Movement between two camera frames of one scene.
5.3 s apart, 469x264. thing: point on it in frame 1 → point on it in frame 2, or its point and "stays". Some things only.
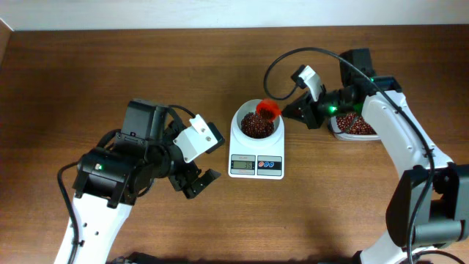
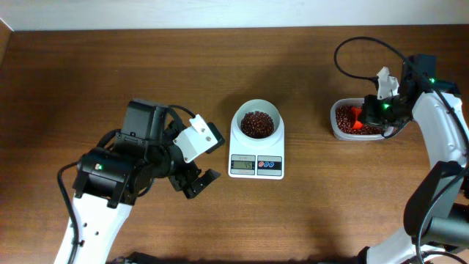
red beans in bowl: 255,127 stays
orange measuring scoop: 268,108 → 357,125
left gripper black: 181,182 stays
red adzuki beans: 357,125 stays
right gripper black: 308,114 → 368,116
